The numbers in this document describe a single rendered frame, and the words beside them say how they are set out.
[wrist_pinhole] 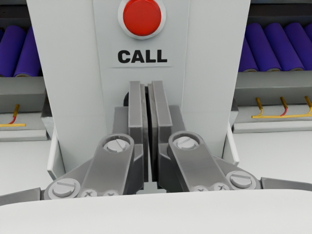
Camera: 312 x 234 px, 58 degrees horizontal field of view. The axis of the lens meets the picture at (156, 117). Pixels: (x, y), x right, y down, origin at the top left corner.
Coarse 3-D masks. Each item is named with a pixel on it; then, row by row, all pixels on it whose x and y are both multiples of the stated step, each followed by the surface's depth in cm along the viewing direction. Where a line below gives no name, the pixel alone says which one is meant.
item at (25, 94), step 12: (0, 84) 21; (12, 84) 21; (24, 84) 21; (36, 84) 21; (0, 96) 21; (12, 96) 21; (24, 96) 21; (36, 96) 21; (0, 108) 22; (12, 108) 22; (24, 108) 22; (36, 108) 22
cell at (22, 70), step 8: (32, 32) 25; (32, 40) 25; (24, 48) 24; (32, 48) 24; (24, 56) 23; (32, 56) 24; (24, 64) 23; (32, 64) 23; (40, 64) 24; (16, 72) 22; (24, 72) 22; (32, 72) 23
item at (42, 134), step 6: (0, 132) 20; (6, 132) 20; (12, 132) 21; (18, 132) 21; (24, 132) 21; (30, 132) 21; (36, 132) 21; (42, 132) 21; (0, 138) 20; (6, 138) 20; (12, 138) 20; (18, 138) 20; (24, 138) 21; (30, 138) 21; (36, 138) 21; (42, 138) 21
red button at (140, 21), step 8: (136, 0) 11; (144, 0) 11; (152, 0) 11; (128, 8) 11; (136, 8) 11; (144, 8) 11; (152, 8) 11; (128, 16) 11; (136, 16) 12; (144, 16) 12; (152, 16) 12; (160, 16) 12; (128, 24) 12; (136, 24) 12; (144, 24) 12; (152, 24) 12; (136, 32) 12; (144, 32) 12; (152, 32) 12
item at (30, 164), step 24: (0, 0) 27; (24, 0) 27; (0, 120) 22; (24, 120) 22; (48, 120) 19; (0, 144) 21; (24, 144) 21; (48, 144) 21; (0, 168) 20; (24, 168) 20; (48, 168) 14; (0, 192) 18
